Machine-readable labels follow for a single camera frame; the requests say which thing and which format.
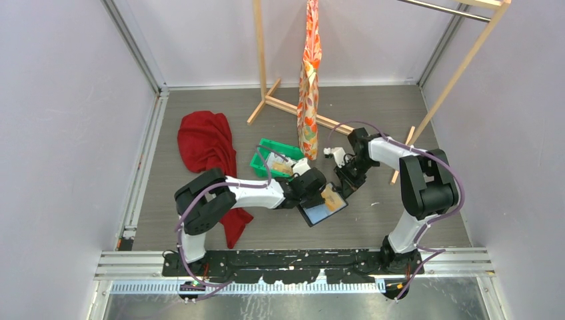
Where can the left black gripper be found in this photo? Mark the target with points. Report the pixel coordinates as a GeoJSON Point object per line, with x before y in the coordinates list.
{"type": "Point", "coordinates": [317, 198]}

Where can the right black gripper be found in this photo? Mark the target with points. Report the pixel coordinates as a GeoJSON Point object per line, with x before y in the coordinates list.
{"type": "Point", "coordinates": [349, 185]}

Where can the orange patterned credit card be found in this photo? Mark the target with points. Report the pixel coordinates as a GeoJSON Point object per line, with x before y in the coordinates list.
{"type": "Point", "coordinates": [332, 199]}

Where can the black card holder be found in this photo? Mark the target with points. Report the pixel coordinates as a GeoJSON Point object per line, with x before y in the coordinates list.
{"type": "Point", "coordinates": [315, 215]}

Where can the green plastic bin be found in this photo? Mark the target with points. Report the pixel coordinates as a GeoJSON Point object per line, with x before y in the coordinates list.
{"type": "Point", "coordinates": [258, 162]}

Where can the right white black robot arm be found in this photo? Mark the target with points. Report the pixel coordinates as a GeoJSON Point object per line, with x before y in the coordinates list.
{"type": "Point", "coordinates": [428, 189]}

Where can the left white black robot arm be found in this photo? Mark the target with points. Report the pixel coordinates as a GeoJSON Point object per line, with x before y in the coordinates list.
{"type": "Point", "coordinates": [204, 201]}

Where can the orange floral tote bag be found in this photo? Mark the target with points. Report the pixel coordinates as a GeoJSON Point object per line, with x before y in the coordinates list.
{"type": "Point", "coordinates": [308, 95]}

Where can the red cloth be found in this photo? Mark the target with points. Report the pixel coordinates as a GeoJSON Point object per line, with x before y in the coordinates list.
{"type": "Point", "coordinates": [205, 142]}

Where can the wooden clothes rack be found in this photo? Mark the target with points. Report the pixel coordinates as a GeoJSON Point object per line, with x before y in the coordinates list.
{"type": "Point", "coordinates": [488, 12]}

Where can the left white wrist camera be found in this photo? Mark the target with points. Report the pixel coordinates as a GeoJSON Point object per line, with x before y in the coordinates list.
{"type": "Point", "coordinates": [301, 166]}

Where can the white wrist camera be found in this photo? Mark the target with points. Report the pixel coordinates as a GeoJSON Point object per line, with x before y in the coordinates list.
{"type": "Point", "coordinates": [301, 166]}
{"type": "Point", "coordinates": [336, 153]}

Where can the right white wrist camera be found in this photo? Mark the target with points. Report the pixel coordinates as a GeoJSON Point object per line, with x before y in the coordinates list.
{"type": "Point", "coordinates": [336, 153]}

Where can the perforated metal rail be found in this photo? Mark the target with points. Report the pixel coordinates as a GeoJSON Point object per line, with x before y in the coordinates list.
{"type": "Point", "coordinates": [165, 287]}

